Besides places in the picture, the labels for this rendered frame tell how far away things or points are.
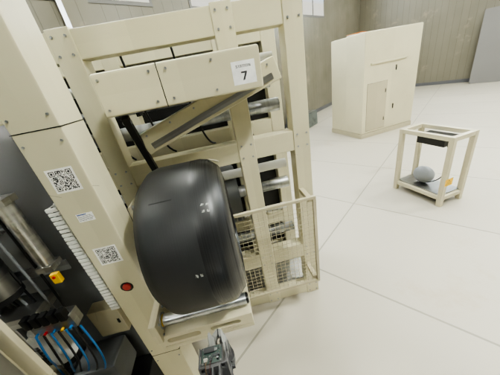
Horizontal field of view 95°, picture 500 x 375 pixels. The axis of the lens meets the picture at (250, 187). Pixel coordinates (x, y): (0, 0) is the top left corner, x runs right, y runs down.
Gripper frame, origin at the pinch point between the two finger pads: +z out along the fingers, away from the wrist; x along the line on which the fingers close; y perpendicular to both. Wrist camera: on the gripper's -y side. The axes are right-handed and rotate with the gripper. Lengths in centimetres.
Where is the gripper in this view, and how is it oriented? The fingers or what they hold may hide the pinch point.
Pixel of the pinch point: (218, 335)
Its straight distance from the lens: 84.3
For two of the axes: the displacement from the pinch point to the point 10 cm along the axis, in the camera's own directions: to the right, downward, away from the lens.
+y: -1.9, -9.3, -3.3
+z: -1.5, -3.0, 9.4
